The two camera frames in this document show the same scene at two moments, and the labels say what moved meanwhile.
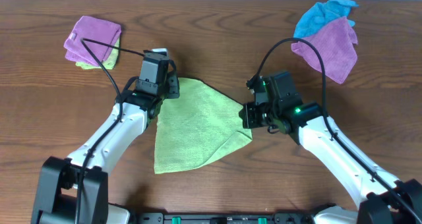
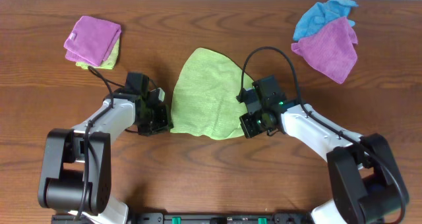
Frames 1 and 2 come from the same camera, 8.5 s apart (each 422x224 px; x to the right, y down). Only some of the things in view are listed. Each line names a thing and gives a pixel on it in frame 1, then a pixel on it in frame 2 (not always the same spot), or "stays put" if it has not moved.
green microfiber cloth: x=194 y=128 to x=206 y=96
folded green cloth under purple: x=109 y=62 stays put
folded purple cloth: x=93 y=29 stays put
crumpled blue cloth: x=320 y=14 stays put
